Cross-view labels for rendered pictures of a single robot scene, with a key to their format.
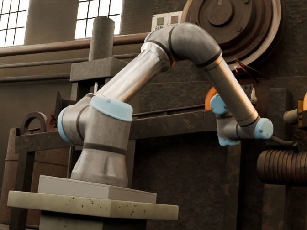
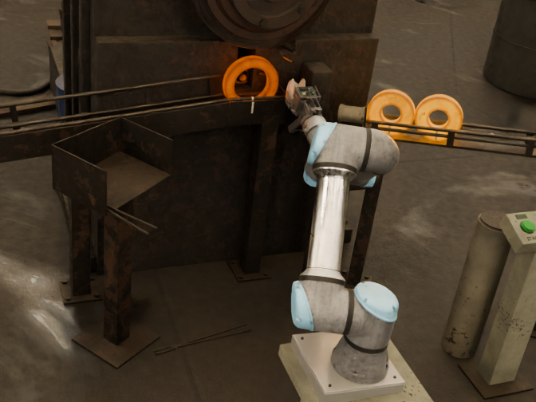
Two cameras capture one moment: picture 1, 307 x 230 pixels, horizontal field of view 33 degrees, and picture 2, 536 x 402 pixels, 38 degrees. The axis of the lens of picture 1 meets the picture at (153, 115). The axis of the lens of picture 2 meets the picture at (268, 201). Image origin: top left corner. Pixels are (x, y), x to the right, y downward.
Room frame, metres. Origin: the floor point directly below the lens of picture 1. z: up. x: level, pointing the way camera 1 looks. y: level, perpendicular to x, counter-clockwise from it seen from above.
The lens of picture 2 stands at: (0.70, 1.58, 1.73)
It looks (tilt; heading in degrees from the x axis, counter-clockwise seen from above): 31 degrees down; 305
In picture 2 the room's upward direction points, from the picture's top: 7 degrees clockwise
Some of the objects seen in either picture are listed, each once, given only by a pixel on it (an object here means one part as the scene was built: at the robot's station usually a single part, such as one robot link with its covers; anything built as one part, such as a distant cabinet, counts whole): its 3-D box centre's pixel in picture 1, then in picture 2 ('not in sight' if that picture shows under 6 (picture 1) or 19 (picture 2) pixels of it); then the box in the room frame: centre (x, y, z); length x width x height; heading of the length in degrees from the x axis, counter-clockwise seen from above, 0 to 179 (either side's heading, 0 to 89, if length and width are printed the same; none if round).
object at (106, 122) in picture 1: (108, 122); (370, 313); (1.37, 0.12, 0.50); 0.13 x 0.12 x 0.14; 38
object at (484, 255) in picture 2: not in sight; (477, 286); (1.33, -0.55, 0.26); 0.12 x 0.12 x 0.52
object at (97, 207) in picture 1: (96, 206); (355, 380); (1.37, 0.13, 0.28); 0.32 x 0.32 x 0.04; 58
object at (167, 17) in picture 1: (174, 29); not in sight; (2.42, -0.07, 1.15); 0.26 x 0.02 x 0.18; 59
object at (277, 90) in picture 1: (279, 119); (312, 99); (2.04, -0.51, 0.68); 0.11 x 0.08 x 0.24; 149
